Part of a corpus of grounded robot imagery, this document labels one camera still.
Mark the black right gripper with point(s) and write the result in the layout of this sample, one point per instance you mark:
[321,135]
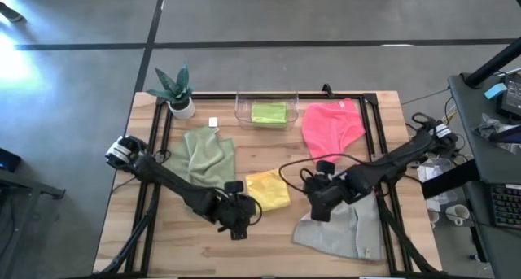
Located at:
[329,191]

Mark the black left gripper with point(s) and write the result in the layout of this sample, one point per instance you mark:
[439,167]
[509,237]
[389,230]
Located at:
[238,212]

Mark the grey waffle microfiber towel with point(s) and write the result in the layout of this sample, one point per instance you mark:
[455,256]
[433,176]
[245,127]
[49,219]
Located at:
[350,234]

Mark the yellow microfiber towel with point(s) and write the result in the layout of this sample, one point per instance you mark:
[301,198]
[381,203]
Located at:
[268,189]

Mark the sage green teal-edged towel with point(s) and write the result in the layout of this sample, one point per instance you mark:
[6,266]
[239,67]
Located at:
[203,157]

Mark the pink microfiber towel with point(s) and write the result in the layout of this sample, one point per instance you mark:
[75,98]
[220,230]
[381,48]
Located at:
[329,128]

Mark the lime green microfiber towel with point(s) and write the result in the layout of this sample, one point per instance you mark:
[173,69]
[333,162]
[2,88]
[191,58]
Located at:
[268,113]

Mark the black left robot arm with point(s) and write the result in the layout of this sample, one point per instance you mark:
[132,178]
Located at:
[171,181]

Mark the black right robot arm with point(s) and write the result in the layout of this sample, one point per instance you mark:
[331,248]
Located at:
[399,161]

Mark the small white mug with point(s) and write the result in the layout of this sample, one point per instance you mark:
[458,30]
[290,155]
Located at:
[433,218]

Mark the white crumpled plastic bag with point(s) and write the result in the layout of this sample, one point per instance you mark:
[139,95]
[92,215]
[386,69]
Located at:
[431,171]

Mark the clear plastic bin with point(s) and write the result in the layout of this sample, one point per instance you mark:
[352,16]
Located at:
[240,108]

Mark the white plant pot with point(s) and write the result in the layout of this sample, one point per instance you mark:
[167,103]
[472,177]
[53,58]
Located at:
[185,111]

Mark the large white mug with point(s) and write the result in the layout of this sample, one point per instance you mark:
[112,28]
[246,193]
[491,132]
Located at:
[458,214]

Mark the green snake plant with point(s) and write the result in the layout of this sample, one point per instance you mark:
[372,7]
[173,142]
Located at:
[175,90]

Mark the grey office desk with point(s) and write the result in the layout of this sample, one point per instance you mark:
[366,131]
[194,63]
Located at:
[484,157]

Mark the black keyboard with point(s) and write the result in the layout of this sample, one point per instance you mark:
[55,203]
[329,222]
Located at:
[506,206]

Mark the grey crumpled bag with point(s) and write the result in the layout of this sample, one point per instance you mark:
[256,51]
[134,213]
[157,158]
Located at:
[488,126]

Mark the blue sticky note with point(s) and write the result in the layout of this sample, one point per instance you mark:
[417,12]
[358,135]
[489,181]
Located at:
[494,91]

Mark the dark side stand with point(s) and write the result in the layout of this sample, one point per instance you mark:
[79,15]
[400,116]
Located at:
[24,185]

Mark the black desk device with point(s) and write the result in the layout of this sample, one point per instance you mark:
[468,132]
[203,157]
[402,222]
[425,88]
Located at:
[513,100]

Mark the black slanted pole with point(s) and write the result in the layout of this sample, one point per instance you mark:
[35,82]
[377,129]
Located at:
[492,63]

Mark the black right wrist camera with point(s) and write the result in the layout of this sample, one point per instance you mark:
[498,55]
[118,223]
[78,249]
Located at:
[325,168]

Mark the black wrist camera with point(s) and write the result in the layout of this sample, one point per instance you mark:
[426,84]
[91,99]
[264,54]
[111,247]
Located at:
[325,168]
[234,187]

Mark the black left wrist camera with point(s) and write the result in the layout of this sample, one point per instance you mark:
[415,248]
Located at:
[234,187]

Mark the black clamp bracket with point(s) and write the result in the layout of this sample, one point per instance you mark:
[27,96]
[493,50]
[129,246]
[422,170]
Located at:
[327,91]

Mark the black aluminium table frame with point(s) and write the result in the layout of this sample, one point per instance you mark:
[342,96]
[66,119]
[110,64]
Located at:
[211,96]

